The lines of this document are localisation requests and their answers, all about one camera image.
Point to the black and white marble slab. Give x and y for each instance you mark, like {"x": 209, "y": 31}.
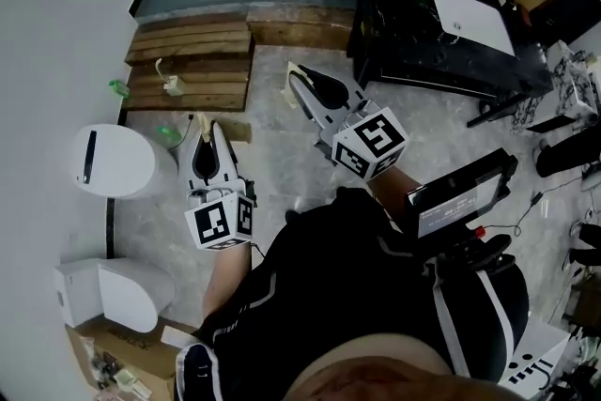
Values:
{"x": 570, "y": 84}

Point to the white toilet with tank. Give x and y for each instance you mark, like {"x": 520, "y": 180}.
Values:
{"x": 112, "y": 291}

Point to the white sink basin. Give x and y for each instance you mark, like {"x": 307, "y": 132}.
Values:
{"x": 474, "y": 19}

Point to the person's black shorts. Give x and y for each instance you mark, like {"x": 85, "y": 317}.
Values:
{"x": 347, "y": 296}

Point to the white box with black print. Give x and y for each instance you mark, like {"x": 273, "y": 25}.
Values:
{"x": 540, "y": 361}

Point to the person's bare belly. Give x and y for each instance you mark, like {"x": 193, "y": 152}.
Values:
{"x": 375, "y": 378}

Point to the black screen mount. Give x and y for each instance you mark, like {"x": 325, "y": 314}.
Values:
{"x": 474, "y": 251}

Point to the wooden pallet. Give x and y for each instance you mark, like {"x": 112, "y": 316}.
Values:
{"x": 192, "y": 61}

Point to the black marble vanity cabinet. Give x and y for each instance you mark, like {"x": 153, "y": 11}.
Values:
{"x": 404, "y": 42}

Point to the person's left forearm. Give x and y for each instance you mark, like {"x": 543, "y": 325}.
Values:
{"x": 226, "y": 282}

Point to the person's right forearm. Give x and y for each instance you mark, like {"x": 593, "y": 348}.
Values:
{"x": 389, "y": 195}

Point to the cardboard box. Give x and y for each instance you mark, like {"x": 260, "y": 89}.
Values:
{"x": 136, "y": 354}

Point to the green plastic bottle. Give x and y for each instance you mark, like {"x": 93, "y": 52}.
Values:
{"x": 119, "y": 87}

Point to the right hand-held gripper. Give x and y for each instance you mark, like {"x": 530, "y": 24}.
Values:
{"x": 371, "y": 141}

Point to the black chest-mounted screen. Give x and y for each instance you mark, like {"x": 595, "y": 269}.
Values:
{"x": 457, "y": 197}

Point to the small wooden block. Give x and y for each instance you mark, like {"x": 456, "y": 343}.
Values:
{"x": 238, "y": 131}

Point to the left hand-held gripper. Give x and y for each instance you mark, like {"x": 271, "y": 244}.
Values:
{"x": 220, "y": 220}

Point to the wooden plank step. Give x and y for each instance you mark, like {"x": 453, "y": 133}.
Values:
{"x": 300, "y": 27}

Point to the small white box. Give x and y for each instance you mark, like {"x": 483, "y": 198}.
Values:
{"x": 174, "y": 336}

